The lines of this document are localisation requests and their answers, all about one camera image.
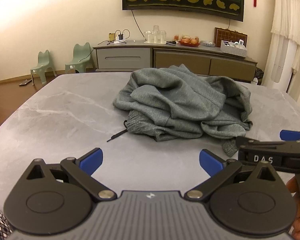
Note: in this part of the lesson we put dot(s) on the glass dish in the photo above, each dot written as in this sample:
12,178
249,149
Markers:
207,44

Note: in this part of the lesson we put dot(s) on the dark phone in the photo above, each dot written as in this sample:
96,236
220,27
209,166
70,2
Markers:
25,82

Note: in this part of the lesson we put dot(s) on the long grey brown sideboard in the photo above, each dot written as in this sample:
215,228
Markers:
180,60

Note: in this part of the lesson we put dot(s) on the black bag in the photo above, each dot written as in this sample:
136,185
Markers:
258,75

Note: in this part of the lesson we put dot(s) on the wooden chessboard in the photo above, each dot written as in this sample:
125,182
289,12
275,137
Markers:
230,33

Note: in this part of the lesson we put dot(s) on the white storage basket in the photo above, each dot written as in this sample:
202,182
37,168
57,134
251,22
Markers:
233,50

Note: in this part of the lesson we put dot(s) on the person's right hand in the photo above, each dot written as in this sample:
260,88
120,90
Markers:
298,226

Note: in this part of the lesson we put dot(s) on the green plastic child chair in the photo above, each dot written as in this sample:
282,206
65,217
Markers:
41,66
80,60

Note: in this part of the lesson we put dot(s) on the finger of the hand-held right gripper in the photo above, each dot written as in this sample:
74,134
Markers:
262,143
291,135

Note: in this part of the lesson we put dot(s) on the glass cups on white tray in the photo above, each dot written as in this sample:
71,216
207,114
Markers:
155,36

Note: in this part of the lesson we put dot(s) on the fruit bowl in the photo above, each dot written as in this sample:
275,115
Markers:
189,41

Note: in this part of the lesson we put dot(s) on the white power strip with chargers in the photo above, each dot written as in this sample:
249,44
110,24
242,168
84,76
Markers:
120,38

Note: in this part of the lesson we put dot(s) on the grey sweatpants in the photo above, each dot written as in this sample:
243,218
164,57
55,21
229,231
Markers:
185,105

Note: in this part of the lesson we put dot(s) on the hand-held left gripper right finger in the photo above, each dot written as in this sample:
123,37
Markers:
211,162

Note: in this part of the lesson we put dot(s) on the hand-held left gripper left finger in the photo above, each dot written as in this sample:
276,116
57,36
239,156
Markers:
91,161

